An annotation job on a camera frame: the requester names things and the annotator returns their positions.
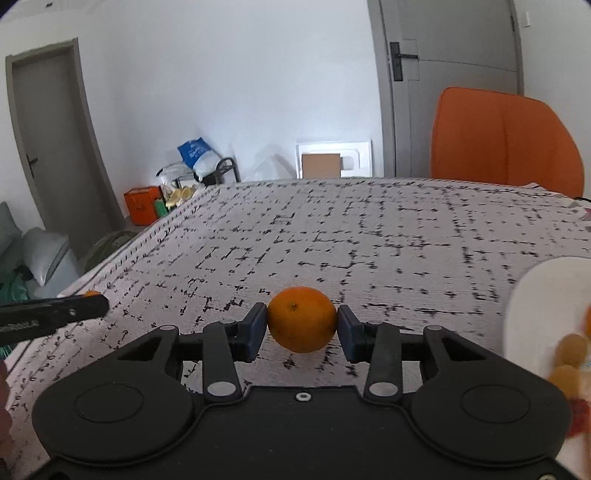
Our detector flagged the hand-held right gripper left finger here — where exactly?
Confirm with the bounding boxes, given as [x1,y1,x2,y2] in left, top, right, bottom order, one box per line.
[117,302,269,403]

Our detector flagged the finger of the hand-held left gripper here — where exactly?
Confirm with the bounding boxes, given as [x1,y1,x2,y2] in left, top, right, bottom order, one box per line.
[0,295,110,325]

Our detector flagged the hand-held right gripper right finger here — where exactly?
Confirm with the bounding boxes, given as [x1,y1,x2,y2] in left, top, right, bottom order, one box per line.
[337,305,490,402]

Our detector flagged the white plate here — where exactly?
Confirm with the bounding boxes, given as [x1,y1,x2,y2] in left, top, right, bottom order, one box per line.
[502,257,591,480]

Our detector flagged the peeled orange piece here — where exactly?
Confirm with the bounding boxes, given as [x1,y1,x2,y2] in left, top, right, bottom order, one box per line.
[547,364,587,398]

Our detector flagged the brown kiwi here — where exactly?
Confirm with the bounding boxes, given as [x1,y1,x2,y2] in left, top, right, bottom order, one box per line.
[555,333,589,365]

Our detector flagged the small red fruit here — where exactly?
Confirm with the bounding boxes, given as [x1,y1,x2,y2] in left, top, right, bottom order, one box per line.
[568,399,591,437]

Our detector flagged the person's left hand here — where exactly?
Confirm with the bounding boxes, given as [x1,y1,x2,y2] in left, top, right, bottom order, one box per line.
[0,357,13,460]

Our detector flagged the bright green bag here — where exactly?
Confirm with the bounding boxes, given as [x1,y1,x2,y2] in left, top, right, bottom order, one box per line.
[0,270,35,305]

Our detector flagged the grey pillow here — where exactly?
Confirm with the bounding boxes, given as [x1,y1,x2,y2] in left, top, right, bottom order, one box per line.
[21,228,81,298]

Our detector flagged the olive green bag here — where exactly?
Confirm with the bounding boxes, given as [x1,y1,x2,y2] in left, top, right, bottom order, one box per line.
[83,231,139,273]

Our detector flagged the grey green cushion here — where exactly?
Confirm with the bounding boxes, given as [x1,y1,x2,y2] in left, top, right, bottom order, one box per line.
[0,200,24,278]

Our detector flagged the black and white printed tablecloth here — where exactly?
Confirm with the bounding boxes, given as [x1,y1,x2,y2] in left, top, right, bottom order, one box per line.
[0,178,591,480]

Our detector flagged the orange box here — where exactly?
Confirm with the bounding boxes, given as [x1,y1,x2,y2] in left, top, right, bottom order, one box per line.
[123,186,163,227]

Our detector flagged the yellow slippers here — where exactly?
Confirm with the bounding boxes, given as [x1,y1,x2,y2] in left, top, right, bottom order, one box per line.
[165,187,199,206]

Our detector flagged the white bag on rack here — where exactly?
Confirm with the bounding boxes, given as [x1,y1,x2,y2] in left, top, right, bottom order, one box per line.
[156,162,195,190]

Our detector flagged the clear plastic bag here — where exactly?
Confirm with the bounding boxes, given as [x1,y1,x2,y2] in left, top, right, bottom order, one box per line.
[249,145,296,182]

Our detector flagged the brown cardboard sheet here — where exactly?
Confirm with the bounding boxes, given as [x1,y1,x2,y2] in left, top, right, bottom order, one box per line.
[301,154,342,178]

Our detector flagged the blue and white bag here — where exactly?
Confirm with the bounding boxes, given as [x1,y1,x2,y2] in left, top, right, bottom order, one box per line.
[178,137,221,182]

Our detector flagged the orange chair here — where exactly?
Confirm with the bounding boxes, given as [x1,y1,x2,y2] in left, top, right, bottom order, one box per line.
[430,87,585,199]

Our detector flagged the grey door with small handle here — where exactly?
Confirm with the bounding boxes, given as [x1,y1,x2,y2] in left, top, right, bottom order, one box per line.
[6,41,122,259]

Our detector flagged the white frame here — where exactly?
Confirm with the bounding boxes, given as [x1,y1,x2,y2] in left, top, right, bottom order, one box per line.
[295,140,373,181]

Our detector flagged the black door handle lock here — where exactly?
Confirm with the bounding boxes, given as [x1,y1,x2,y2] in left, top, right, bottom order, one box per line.
[389,41,419,83]

